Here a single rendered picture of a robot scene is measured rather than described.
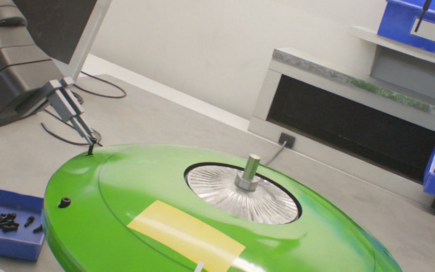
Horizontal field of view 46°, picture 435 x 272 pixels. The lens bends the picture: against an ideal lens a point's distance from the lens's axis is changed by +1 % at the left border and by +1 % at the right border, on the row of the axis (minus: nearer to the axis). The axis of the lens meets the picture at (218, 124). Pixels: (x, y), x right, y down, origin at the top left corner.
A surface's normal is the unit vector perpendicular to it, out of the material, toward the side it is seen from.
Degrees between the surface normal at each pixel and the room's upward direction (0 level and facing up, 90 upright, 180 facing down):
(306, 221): 2
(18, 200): 90
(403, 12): 99
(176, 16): 90
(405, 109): 90
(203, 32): 90
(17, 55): 32
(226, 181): 14
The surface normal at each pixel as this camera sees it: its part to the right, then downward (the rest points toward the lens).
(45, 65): 0.77, -0.55
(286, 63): -0.39, 0.16
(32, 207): 0.11, 0.33
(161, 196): 0.15, -0.91
